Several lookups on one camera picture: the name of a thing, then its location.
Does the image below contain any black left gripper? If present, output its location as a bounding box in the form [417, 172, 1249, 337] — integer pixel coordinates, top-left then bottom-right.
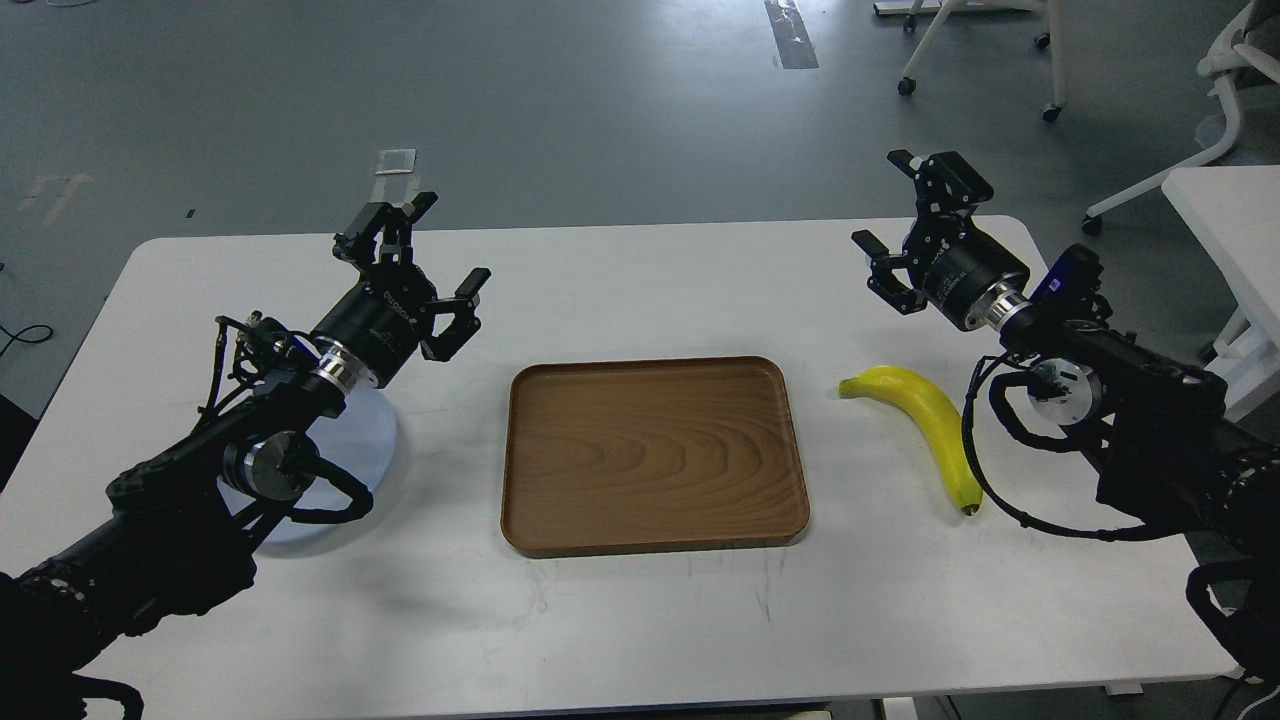
[311, 192, 492, 389]

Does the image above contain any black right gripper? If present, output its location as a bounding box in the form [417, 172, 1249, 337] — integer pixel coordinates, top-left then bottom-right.
[851, 149, 1030, 332]

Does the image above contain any light blue plate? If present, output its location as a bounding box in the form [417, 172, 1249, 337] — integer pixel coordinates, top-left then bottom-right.
[215, 386, 398, 552]

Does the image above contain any yellow banana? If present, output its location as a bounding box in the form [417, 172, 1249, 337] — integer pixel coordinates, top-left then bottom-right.
[837, 365, 986, 518]

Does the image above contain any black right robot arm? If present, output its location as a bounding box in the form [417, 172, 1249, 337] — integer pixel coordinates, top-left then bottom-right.
[852, 149, 1279, 683]

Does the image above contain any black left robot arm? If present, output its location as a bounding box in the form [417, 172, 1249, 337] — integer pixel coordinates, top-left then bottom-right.
[1, 191, 492, 719]

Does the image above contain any brown wooden tray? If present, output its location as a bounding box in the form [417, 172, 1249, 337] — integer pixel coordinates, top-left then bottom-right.
[500, 356, 812, 559]

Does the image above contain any white side table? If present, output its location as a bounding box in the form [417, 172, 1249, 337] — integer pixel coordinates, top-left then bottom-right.
[1161, 165, 1279, 420]

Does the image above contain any white office chair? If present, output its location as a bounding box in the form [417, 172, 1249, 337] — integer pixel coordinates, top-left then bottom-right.
[1082, 0, 1280, 237]

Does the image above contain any white rolling chair frame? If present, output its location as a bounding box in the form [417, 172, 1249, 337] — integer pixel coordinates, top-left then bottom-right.
[872, 1, 1068, 126]

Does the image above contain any black cable on floor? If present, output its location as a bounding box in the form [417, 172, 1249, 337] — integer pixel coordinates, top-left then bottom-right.
[0, 263, 55, 359]

